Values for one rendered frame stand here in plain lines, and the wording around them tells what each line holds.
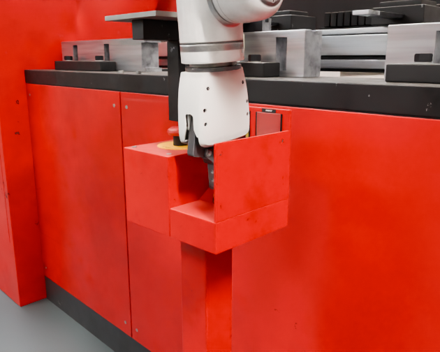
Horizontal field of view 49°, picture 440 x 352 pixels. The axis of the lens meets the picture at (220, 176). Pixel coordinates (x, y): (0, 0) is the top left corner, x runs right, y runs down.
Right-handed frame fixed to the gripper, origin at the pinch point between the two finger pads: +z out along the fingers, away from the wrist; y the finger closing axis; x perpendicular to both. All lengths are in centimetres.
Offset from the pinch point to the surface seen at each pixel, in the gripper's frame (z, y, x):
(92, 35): -20, -57, -120
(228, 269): 16.8, -2.6, -2.1
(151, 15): -23.2, -13.5, -28.9
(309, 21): -20, -68, -30
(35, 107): 3, -27, -114
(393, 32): -17.6, -36.9, 7.8
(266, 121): -6.2, -10.0, 0.8
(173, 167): -1.7, 4.7, -4.5
